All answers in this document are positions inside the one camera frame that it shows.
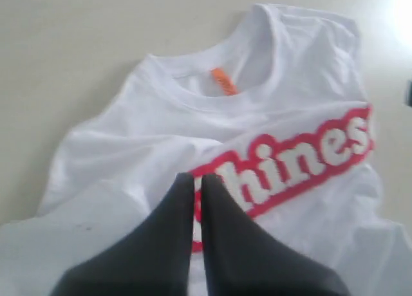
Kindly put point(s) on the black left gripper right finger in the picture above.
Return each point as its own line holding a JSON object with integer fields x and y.
{"x": 242, "y": 259}

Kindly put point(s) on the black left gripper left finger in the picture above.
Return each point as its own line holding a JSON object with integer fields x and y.
{"x": 153, "y": 259}

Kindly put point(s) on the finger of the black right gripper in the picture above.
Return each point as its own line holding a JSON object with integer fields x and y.
{"x": 408, "y": 94}

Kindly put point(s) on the white t-shirt red lettering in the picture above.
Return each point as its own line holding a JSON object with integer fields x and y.
{"x": 277, "y": 110}

